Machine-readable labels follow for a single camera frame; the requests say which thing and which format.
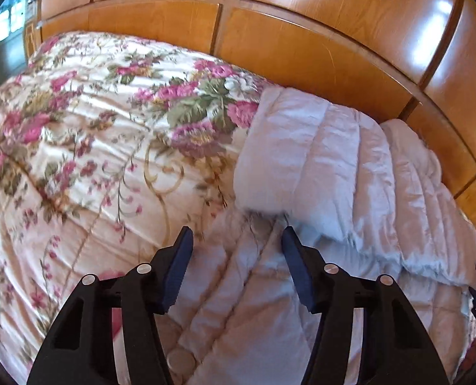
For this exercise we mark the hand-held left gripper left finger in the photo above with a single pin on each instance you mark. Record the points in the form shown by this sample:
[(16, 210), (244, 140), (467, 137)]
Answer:
[(177, 274)]

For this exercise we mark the window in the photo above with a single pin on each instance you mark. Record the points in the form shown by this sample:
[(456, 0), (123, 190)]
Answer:
[(9, 20)]

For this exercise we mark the floral bedspread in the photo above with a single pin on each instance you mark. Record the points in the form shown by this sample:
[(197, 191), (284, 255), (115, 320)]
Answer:
[(81, 148)]

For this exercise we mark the wooden headboard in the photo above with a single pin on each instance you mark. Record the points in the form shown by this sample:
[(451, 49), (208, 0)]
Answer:
[(302, 48)]

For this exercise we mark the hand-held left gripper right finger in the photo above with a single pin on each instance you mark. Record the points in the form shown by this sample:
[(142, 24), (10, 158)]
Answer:
[(299, 270)]

